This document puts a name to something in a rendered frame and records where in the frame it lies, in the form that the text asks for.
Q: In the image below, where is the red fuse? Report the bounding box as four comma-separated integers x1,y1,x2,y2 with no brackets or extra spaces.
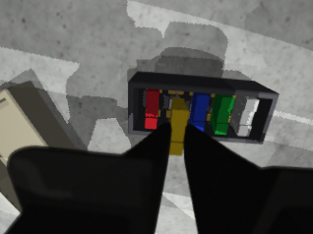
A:
145,88,159,129

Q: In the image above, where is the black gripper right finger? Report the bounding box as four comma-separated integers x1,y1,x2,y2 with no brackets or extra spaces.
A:
183,124,313,234

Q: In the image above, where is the black fuse block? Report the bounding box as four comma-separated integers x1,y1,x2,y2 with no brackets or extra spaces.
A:
128,71,280,145

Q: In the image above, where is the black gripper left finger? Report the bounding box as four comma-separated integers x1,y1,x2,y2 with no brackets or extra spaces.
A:
7,122,172,234

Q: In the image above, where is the beige rectangular tray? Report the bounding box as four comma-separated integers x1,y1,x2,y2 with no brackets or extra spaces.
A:
0,81,77,214

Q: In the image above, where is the blue fuse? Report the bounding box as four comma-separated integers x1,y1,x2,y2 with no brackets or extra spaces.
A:
189,92,211,132

